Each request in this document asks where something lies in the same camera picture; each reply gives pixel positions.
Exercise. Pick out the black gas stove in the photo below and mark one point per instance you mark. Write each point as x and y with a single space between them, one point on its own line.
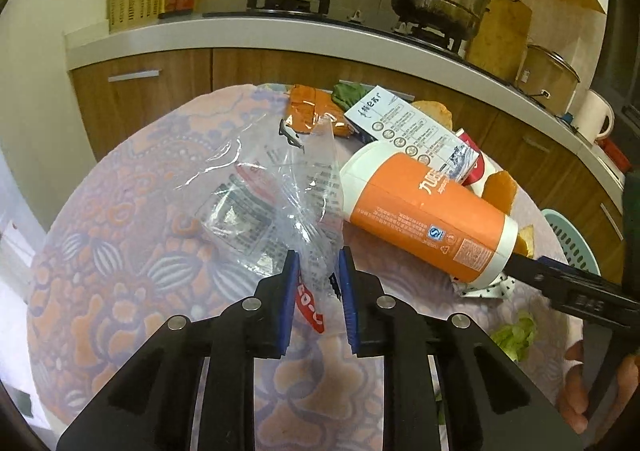
280 3

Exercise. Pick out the orange paper cup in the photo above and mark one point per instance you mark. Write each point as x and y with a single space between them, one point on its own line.
425 211

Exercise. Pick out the person's right hand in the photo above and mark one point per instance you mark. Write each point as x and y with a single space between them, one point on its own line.
575 396

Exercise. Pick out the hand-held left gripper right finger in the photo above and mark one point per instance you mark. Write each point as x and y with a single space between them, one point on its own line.
350 303

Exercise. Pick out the black white wrapper scrap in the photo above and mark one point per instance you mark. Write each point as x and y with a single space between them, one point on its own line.
292 133

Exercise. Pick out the clear plastic wrapper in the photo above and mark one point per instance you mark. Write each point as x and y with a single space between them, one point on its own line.
240 201

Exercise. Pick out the wooden base cabinet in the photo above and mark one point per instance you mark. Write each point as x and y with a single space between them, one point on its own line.
175 96

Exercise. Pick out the green vegetable leaf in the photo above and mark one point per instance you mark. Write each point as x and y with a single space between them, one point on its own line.
345 95

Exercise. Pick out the wooden cutting board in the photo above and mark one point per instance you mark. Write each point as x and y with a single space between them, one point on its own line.
500 46

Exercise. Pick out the white blue milk carton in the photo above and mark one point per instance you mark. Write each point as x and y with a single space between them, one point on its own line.
400 123

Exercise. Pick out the white electric kettle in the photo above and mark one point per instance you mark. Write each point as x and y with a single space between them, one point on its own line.
592 116

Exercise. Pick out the red white packet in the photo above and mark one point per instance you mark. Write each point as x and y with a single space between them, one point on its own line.
477 171

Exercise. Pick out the brown rice cooker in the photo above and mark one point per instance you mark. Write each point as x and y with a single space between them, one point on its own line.
545 76

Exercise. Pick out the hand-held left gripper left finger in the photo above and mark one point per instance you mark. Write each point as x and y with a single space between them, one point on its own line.
291 303

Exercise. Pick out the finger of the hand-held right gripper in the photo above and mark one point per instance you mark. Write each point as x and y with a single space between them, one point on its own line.
535 271

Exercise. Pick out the light blue plastic basket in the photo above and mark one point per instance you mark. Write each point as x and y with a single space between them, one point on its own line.
570 241

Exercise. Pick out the orange snack wrapper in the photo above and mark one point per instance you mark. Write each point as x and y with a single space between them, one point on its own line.
305 108

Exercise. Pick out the yellow plastic basket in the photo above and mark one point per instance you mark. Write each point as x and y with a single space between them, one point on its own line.
132 6

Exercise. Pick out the floral tablecloth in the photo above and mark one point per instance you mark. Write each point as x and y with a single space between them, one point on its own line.
125 256

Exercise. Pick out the polka dot wrapper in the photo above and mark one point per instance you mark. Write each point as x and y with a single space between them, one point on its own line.
495 288

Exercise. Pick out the light green lettuce piece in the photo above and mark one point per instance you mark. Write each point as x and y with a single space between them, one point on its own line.
515 333

